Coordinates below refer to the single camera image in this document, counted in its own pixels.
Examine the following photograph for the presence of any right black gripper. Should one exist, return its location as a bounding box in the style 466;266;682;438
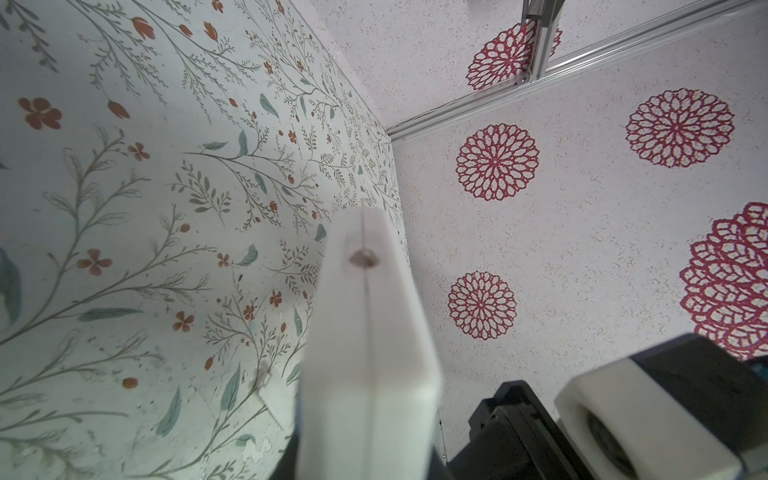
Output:
447;380;592;480

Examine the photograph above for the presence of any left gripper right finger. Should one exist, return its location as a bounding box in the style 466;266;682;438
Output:
427;448;455;480

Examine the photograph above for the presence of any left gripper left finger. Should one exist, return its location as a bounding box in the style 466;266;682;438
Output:
269;434;298;480

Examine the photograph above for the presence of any white battery compartment cover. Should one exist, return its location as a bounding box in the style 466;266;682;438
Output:
257;376;298;432

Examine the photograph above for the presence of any white remote control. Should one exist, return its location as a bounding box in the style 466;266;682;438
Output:
295;207;443;479

